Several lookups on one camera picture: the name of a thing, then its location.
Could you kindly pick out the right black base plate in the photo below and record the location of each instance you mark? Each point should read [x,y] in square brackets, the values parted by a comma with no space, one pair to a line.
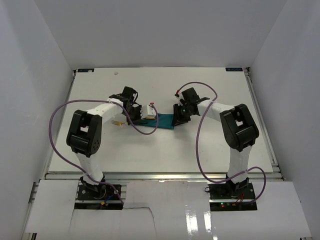
[222,191]

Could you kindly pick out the white cardboard front cover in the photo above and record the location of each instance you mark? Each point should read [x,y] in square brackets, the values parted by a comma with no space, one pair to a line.
[171,210]

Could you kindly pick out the blue table label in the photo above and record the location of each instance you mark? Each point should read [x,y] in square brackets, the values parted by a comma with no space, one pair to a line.
[234,69]
[85,70]

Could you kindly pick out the right blue table label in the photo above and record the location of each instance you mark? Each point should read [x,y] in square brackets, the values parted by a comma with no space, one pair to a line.
[234,69]

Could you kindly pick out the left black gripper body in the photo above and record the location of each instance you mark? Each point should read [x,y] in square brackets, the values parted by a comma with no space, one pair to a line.
[135,116]

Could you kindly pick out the left blue table label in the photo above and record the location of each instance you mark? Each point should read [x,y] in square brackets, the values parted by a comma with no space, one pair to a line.
[85,70]

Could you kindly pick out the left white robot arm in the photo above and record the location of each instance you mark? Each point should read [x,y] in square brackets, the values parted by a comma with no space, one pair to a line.
[85,135]

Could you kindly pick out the teal cloth napkin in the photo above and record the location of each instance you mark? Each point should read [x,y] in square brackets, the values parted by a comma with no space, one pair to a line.
[164,122]

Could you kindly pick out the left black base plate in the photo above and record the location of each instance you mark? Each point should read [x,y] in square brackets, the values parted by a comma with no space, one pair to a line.
[106,192]

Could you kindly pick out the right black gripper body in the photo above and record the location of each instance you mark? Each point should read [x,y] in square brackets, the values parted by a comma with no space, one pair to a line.
[178,116]

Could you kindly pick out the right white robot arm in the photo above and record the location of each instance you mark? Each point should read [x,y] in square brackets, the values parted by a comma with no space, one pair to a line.
[239,131]

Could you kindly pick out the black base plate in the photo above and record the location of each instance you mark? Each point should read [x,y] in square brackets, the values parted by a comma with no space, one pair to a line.
[106,192]
[222,191]

